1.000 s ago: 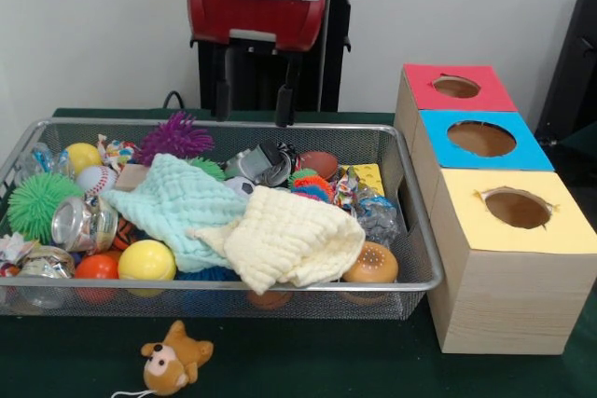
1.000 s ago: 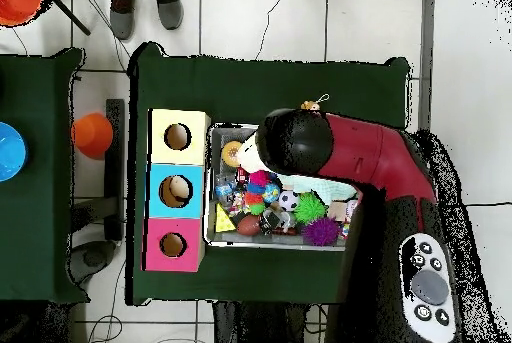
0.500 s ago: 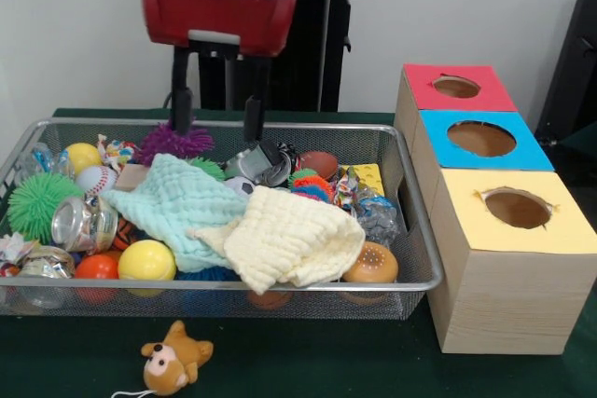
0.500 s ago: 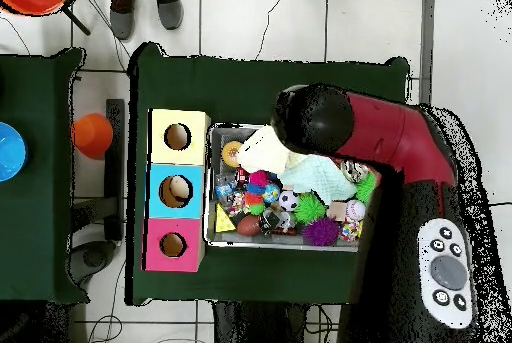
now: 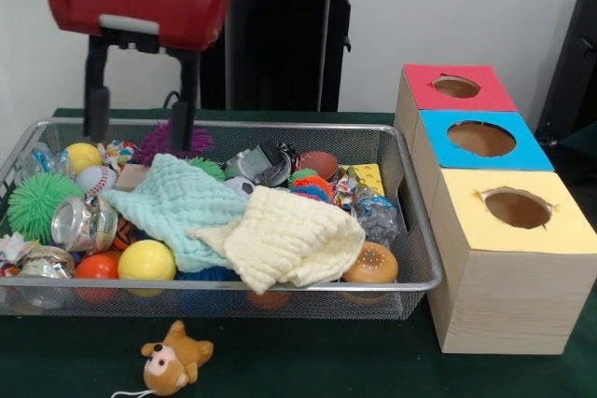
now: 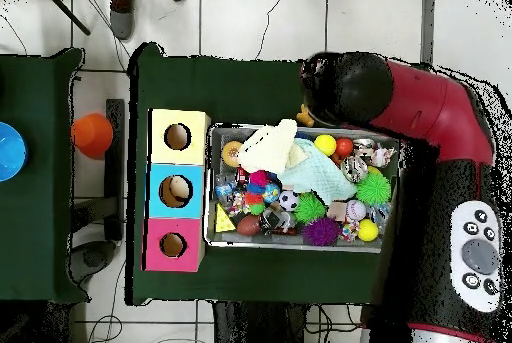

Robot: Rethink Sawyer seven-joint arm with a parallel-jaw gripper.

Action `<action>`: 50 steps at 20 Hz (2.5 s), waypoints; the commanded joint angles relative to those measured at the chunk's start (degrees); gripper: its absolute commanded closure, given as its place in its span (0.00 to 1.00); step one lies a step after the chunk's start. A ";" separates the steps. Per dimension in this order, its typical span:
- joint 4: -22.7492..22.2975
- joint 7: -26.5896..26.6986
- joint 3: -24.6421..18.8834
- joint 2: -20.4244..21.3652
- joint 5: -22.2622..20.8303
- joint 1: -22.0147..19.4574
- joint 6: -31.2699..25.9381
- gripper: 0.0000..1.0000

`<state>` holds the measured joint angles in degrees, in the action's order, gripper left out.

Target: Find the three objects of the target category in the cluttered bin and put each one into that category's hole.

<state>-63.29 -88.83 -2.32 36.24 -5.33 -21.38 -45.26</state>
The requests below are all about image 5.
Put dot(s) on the wooden box with three holes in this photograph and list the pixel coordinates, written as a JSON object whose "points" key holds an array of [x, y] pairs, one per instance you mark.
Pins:
{"points": [[503, 305]]}

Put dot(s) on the brown plush bear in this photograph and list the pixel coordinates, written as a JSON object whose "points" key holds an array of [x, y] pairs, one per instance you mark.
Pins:
{"points": [[172, 360]]}

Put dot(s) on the silver mesh bin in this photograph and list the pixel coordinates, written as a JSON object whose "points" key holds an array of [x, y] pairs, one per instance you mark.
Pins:
{"points": [[326, 305]]}

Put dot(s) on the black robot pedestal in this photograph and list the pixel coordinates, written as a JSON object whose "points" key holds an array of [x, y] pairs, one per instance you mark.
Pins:
{"points": [[280, 67]]}

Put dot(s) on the dark green table cloth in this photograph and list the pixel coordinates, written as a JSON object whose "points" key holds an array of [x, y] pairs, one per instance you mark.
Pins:
{"points": [[326, 360], [580, 151]]}

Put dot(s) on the orange ball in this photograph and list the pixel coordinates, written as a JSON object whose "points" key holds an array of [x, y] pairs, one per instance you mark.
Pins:
{"points": [[95, 267]]}

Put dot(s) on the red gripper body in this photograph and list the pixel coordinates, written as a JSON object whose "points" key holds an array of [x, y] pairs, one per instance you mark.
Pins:
{"points": [[140, 2]]}

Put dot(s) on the purple spiky ball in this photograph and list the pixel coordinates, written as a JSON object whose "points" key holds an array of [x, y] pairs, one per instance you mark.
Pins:
{"points": [[156, 141]]}

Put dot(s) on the black upright panel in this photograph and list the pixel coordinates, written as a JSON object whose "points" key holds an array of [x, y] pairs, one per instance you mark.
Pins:
{"points": [[573, 67]]}

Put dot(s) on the mint green cloth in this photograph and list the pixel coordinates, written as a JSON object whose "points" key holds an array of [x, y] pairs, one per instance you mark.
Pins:
{"points": [[168, 202]]}

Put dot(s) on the large green spiky ball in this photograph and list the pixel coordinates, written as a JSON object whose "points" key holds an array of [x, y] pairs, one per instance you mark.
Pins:
{"points": [[39, 207]]}

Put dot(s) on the white baseball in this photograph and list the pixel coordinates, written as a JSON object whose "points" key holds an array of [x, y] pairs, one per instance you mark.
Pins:
{"points": [[95, 179]]}

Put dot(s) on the toy burger bun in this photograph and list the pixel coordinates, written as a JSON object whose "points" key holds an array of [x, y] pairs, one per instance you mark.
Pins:
{"points": [[373, 263]]}

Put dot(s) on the small yellow ball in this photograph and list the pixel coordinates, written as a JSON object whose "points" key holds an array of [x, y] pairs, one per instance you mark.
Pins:
{"points": [[84, 156]]}

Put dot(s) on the yellow toy cheese wedge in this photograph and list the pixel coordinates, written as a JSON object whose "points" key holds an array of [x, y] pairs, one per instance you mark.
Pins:
{"points": [[370, 179]]}

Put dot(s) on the cream cloth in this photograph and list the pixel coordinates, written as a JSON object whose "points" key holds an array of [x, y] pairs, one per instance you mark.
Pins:
{"points": [[289, 239]]}

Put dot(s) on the clear plastic jar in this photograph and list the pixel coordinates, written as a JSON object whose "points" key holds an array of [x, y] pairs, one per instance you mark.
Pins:
{"points": [[81, 225]]}

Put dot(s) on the large yellow ball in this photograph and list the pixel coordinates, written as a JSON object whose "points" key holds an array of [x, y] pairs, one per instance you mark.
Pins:
{"points": [[147, 260]]}

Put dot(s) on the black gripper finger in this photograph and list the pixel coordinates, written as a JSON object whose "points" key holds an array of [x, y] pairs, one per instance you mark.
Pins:
{"points": [[183, 113], [96, 109]]}

